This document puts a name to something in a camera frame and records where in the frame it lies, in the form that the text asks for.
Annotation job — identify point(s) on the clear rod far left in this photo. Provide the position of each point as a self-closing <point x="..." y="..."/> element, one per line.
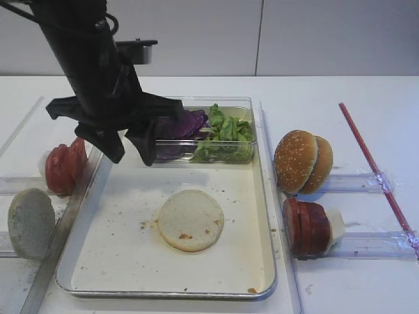
<point x="20" y="126"/>

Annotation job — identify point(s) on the clear holder upper right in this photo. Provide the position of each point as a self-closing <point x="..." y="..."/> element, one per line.
<point x="360" y="183"/>

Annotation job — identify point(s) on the red tomato slice rear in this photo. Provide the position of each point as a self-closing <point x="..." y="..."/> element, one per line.
<point x="77" y="158"/>

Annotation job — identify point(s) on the pale bun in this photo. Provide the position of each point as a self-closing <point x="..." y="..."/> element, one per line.
<point x="31" y="222"/>
<point x="191" y="221"/>

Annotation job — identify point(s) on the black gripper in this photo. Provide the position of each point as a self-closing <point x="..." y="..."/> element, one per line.
<point x="109" y="97"/>

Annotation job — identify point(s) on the brown top bun rear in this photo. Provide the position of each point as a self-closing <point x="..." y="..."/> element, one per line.
<point x="322" y="167"/>

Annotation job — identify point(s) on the red meat patty front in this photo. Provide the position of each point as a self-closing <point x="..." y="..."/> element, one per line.
<point x="291" y="215"/>

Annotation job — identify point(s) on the pale bottom bun front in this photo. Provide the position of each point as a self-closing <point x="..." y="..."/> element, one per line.
<point x="191" y="221"/>

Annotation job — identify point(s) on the red meat patty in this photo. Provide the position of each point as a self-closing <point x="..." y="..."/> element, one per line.
<point x="320" y="228"/>
<point x="291" y="215"/>
<point x="304" y="222"/>

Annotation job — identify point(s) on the clear holder upper left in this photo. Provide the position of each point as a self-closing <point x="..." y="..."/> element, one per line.
<point x="13" y="185"/>

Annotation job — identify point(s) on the sesame top bun front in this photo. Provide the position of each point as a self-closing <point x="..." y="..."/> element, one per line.
<point x="294" y="160"/>

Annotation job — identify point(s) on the red meat patty middle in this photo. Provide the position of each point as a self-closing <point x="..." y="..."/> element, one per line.
<point x="304" y="222"/>

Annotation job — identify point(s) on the clear holder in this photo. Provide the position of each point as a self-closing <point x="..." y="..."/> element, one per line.
<point x="13" y="185"/>
<point x="360" y="183"/>
<point x="375" y="246"/>

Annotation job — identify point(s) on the white cheese slice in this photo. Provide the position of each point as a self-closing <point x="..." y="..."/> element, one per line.
<point x="337" y="226"/>

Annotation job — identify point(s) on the clear rail of tray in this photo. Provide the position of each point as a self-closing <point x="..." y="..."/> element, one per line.
<point x="278" y="196"/>
<point x="60" y="235"/>

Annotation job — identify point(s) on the purple cabbage leaf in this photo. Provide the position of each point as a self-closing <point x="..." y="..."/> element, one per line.
<point x="187" y="127"/>

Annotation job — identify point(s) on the red tomato slice front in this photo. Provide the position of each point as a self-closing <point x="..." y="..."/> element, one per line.
<point x="57" y="171"/>

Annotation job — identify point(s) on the red plastic straw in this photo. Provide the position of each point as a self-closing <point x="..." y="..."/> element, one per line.
<point x="373" y="167"/>

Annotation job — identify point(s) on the pale bottom bun rear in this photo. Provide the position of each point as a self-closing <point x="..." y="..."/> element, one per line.
<point x="31" y="222"/>

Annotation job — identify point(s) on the clear rail left of tray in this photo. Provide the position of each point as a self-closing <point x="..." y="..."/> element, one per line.
<point x="60" y="235"/>

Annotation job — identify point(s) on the metal baking tray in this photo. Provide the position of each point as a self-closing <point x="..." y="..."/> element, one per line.
<point x="116" y="251"/>

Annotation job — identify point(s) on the green lettuce leaves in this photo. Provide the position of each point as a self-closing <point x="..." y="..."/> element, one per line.
<point x="225" y="138"/>

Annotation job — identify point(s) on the red tomato slice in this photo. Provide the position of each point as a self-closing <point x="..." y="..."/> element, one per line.
<point x="57" y="171"/>
<point x="77" y="158"/>

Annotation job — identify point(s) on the clear plastic container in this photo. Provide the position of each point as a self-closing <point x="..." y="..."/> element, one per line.
<point x="234" y="106"/>

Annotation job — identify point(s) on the clear holder lower right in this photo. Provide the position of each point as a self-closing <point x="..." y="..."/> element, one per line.
<point x="375" y="246"/>

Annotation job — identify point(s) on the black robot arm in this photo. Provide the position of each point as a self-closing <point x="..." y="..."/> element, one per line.
<point x="79" y="28"/>

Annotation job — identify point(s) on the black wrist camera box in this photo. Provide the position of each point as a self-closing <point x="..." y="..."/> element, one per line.
<point x="138" y="51"/>

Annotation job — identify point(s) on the clear rail right of tray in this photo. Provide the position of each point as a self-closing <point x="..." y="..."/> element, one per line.
<point x="278" y="196"/>

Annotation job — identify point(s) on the red meat patty rear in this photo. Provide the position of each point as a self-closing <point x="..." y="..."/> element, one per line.
<point x="320" y="228"/>

